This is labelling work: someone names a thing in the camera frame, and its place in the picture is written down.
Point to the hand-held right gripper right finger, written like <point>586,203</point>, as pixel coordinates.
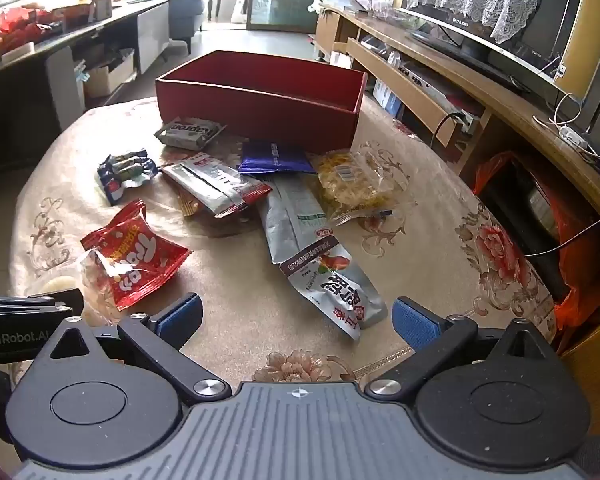
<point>415,322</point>

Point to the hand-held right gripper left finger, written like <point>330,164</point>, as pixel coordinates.
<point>177,317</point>

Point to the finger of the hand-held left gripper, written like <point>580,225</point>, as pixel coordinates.
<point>30,305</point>

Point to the clear bun packet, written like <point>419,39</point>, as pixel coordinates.
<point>95,285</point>

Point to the large silver snack packet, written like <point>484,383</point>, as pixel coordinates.
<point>305,240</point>

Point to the silver red-trim snack packet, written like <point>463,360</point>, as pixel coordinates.
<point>210,182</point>

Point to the clear yellow noodle snack packet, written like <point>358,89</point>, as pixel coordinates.
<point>352,185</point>

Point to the blue candy packet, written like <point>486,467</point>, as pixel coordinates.
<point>122,172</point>

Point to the purple snack packet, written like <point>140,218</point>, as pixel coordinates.
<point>275,157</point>

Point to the red cardboard box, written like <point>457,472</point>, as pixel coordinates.
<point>260,110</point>

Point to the beige floral tablecloth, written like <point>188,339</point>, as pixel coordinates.
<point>230,270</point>

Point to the red snack packet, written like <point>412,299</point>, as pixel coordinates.
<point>140,255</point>

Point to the orange plastic bag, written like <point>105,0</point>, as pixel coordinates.
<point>490,175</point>

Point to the grey black snack packet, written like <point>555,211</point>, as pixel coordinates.
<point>190,132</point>

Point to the blue white carton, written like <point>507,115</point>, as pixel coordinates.
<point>387,97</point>

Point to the white media player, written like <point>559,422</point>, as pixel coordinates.
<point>430,87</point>

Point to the wooden television cabinet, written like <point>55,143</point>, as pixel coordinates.
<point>520,110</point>

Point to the open cardboard box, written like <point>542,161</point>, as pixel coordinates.
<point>110,77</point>

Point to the red plastic bag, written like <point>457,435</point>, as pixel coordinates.
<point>25,27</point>

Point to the dark long coffee table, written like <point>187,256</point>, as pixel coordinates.
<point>150,30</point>

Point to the small printed carton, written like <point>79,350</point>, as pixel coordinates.
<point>102,9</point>

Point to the grey sofa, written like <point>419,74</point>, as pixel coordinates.
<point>185,15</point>

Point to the television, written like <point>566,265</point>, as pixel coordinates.
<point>530,35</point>

